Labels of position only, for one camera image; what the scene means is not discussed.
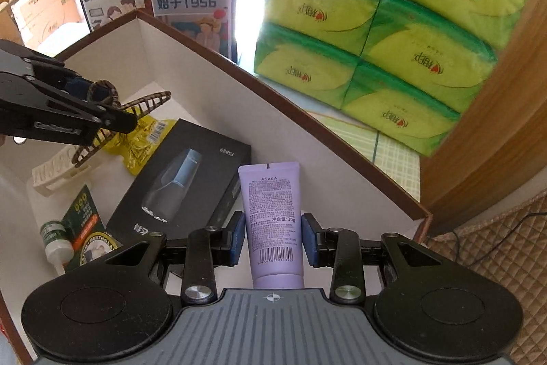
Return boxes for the black shaver box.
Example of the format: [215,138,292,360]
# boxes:
[107,119,251,245]

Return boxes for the quilted brown cushion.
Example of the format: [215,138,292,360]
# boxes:
[426,192,547,364]

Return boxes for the green tissue pack bundle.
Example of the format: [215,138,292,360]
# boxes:
[254,0,528,156]

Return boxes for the checkered tablecloth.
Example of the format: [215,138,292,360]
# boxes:
[308,110,421,202]

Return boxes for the purple cream tube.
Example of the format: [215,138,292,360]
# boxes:
[238,161,304,289]

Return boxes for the brown cardboard storage box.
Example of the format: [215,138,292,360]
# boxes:
[0,8,433,365]

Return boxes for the glue bottle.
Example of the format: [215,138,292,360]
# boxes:
[40,185,120,275]

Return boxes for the brown cardboard boxes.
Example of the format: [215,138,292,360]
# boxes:
[1,0,89,55]

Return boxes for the black cable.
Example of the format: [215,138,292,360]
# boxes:
[451,211,547,268]

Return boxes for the dark brown hair claw clip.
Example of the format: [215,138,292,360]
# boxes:
[71,80,172,168]

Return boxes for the beige plastic comb clip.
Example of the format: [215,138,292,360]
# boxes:
[31,144,101,196]

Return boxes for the yellow snack packet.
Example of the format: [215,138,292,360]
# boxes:
[102,115,176,176]

